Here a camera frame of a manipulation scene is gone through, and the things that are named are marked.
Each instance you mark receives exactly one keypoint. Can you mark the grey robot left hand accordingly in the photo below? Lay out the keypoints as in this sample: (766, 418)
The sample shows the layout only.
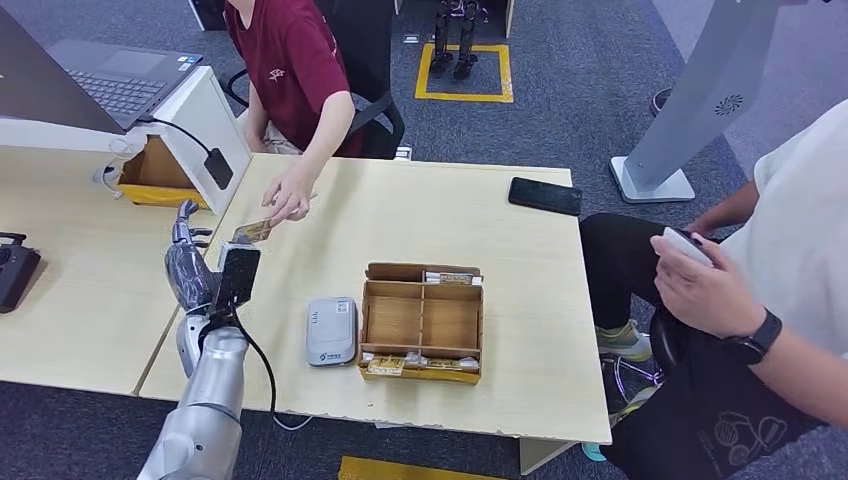
(189, 275)

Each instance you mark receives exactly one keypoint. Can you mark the patterned ID card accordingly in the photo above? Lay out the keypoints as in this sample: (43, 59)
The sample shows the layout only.
(252, 232)

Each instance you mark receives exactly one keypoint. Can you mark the patterned room key card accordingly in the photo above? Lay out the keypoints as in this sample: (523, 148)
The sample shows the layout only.
(386, 366)
(444, 364)
(457, 279)

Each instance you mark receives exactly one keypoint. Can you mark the white handheld remote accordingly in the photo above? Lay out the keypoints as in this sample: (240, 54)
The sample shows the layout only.
(686, 245)

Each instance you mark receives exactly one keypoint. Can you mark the customer person's right forearm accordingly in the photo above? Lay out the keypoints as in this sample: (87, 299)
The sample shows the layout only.
(255, 129)

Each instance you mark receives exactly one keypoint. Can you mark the customer person's left forearm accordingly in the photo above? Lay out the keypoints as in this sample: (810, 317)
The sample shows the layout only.
(324, 132)

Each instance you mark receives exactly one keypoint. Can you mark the operator person's right forearm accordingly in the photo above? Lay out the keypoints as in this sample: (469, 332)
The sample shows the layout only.
(729, 205)

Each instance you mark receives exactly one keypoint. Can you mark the operator person's left forearm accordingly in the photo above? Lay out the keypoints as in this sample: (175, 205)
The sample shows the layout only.
(808, 384)

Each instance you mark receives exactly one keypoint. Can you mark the customer person's left hand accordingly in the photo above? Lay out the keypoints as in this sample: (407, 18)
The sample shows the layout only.
(291, 192)

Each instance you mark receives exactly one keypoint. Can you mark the grey card reader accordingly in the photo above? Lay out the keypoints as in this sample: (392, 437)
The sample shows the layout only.
(331, 331)

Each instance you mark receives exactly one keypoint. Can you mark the customer person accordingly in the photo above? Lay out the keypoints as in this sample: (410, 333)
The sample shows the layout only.
(291, 60)

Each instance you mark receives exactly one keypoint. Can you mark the operator person's left hand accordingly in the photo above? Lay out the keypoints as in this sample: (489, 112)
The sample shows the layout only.
(709, 298)

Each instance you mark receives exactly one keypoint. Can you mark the operator person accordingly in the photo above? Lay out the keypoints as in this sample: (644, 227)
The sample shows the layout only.
(808, 232)

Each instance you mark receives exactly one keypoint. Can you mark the black laptop power adapter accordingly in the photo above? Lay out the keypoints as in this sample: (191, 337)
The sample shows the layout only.
(218, 169)

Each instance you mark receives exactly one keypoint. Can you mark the brown cardboard box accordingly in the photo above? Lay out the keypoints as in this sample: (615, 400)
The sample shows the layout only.
(156, 169)

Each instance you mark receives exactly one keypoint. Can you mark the white desktop riser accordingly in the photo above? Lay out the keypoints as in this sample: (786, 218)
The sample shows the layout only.
(212, 112)

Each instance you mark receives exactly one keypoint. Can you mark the black controller device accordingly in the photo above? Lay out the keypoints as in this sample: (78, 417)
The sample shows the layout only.
(16, 272)

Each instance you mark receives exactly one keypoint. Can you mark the dark grey laptop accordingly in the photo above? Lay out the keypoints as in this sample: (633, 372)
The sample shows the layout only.
(126, 79)

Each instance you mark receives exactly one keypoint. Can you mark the brown divided organizer box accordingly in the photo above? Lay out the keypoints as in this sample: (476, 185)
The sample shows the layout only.
(397, 324)

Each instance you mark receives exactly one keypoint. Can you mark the small white box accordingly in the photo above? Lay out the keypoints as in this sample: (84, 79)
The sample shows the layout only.
(403, 154)

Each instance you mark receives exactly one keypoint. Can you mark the black cabinet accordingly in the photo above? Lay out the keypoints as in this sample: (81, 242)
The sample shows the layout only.
(206, 16)

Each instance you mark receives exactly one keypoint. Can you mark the yellow floor tape strip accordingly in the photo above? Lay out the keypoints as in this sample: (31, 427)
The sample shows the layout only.
(371, 472)

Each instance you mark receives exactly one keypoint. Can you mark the black office chair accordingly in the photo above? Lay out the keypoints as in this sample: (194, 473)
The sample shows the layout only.
(368, 46)

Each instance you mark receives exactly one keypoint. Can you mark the yellow floor tape square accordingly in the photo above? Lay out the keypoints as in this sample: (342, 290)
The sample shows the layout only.
(464, 97)

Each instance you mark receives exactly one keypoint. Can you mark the small black humanoid robot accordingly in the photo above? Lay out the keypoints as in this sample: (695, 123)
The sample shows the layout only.
(465, 65)

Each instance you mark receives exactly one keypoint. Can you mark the black smartphone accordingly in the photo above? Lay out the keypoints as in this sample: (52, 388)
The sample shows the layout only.
(544, 196)

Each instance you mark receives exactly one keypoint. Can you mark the white furniture panel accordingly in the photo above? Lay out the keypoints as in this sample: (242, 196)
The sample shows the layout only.
(509, 16)

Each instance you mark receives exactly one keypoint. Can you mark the black operator chair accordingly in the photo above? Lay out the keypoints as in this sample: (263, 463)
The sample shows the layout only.
(664, 344)

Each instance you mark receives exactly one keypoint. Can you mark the dark round object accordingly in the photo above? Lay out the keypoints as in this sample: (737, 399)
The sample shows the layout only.
(659, 100)

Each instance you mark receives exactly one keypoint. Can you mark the grey kiosk stand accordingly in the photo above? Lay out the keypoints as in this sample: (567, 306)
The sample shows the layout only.
(702, 99)

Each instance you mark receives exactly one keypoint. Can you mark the black wristwatch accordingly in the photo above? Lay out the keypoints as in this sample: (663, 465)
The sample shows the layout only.
(755, 341)

